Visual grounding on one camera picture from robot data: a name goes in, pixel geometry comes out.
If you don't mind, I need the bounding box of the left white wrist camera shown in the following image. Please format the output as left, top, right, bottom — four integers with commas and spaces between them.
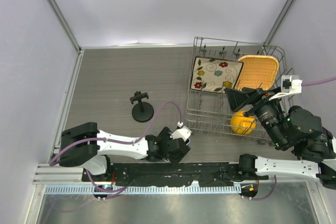
170, 122, 192, 142

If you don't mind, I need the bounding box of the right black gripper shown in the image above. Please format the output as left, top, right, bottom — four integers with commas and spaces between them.
222, 86, 285, 148

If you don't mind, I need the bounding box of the white slotted cable duct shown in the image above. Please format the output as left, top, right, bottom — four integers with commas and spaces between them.
45, 184, 241, 195

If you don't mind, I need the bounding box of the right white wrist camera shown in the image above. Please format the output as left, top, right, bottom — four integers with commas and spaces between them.
269, 75, 302, 100

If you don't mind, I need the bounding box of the left aluminium frame post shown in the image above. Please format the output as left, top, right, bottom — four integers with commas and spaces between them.
47, 0, 81, 52

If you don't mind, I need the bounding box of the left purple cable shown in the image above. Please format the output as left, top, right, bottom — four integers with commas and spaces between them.
49, 101, 184, 200

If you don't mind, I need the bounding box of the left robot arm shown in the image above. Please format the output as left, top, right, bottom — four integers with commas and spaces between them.
56, 122, 192, 182

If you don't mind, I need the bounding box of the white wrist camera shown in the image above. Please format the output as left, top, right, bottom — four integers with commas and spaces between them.
170, 122, 192, 142
269, 75, 302, 100

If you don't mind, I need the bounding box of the grey wire dish rack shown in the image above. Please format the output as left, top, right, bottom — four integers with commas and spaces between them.
186, 37, 293, 144

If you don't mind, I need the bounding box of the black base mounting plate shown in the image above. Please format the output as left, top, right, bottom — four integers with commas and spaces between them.
91, 162, 269, 187

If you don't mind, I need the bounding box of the black phone stand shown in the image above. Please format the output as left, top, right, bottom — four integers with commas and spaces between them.
130, 91, 154, 123

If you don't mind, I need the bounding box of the orange woven basket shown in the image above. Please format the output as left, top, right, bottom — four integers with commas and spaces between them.
235, 55, 279, 90

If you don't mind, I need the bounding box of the floral square plate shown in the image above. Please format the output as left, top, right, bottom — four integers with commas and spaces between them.
190, 56, 244, 93

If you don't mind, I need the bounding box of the blue-cased smartphone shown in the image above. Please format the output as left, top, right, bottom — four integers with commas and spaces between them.
185, 138, 191, 146

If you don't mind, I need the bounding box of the yellow bowl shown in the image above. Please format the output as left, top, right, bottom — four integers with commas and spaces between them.
230, 111, 257, 135

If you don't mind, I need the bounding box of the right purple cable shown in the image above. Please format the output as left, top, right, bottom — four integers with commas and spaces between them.
250, 76, 336, 200

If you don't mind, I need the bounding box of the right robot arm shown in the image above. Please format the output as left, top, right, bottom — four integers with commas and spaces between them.
225, 88, 335, 189

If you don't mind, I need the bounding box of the purple cable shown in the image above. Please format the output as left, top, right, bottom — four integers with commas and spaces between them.
250, 76, 336, 200
49, 101, 184, 200

